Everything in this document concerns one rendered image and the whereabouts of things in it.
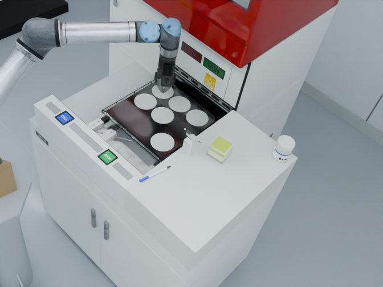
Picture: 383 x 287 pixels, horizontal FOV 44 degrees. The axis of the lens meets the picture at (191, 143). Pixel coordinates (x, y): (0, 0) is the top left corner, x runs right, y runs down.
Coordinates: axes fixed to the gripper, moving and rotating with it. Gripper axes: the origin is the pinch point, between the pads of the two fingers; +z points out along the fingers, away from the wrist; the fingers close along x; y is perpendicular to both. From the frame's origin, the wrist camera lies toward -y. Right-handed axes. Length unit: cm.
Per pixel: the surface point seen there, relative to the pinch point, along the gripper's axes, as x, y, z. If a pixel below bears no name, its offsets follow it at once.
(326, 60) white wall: -115, 117, 59
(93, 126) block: 26.7, -21.1, 4.3
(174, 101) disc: -5.8, 0.1, 5.2
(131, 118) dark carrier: 12.1, -13.2, 5.2
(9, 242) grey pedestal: 56, -58, 43
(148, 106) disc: 5.6, -4.9, 5.2
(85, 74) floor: 56, 107, 95
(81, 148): 28.4, -37.8, -0.8
